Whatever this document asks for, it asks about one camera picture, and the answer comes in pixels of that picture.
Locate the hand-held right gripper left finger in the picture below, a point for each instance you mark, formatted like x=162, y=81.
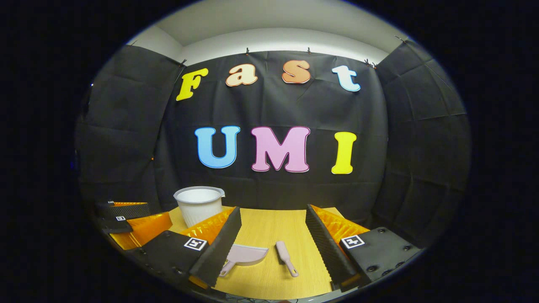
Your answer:
x=221, y=248

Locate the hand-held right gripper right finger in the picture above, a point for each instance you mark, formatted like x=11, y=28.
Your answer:
x=324, y=248

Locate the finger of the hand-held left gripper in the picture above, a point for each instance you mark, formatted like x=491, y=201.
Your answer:
x=126, y=209
x=118, y=225

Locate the pink plastic dustpan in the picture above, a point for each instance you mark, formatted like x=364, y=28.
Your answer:
x=248, y=254

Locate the small pink broom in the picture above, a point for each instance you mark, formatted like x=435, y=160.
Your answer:
x=285, y=254

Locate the white garbage bin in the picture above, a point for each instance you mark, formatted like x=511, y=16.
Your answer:
x=200, y=208

